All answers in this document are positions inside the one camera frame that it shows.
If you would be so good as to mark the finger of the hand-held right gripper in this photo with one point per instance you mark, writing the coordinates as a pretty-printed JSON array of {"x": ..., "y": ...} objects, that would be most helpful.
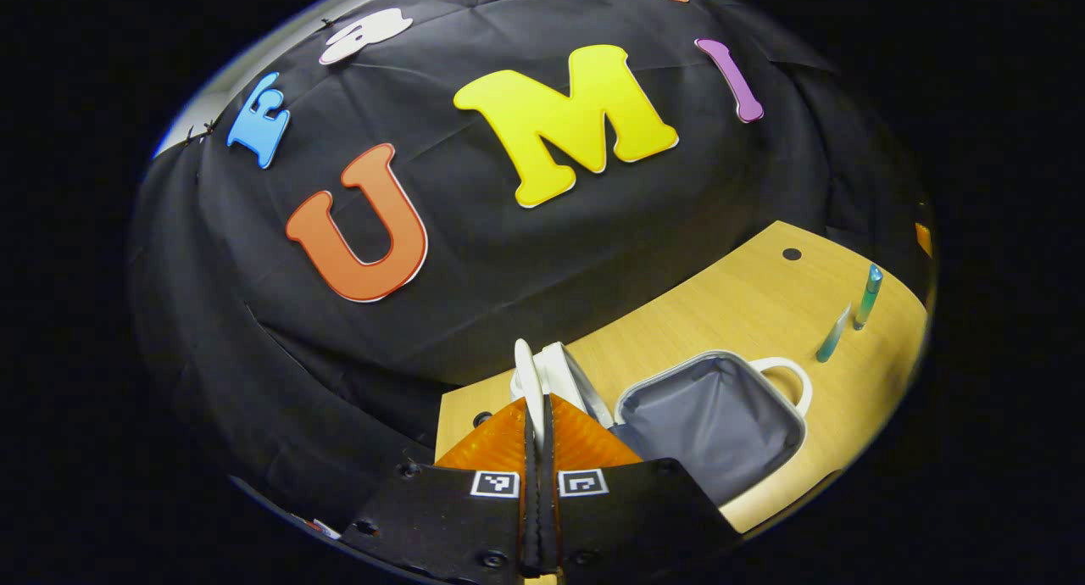
[{"x": 923, "y": 239}]

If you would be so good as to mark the black backdrop cloth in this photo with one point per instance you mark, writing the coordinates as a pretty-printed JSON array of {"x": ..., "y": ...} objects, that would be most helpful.
[{"x": 509, "y": 297}]

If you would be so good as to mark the blue cap skincare bottle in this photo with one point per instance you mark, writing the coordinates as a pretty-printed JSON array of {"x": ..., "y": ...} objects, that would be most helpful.
[{"x": 867, "y": 295}]

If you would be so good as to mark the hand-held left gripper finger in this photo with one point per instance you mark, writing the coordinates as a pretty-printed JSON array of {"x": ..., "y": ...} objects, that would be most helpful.
[
  {"x": 549, "y": 517},
  {"x": 531, "y": 517}
]

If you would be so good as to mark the small white suitcase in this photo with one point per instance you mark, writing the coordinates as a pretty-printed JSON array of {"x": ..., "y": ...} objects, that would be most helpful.
[{"x": 712, "y": 415}]

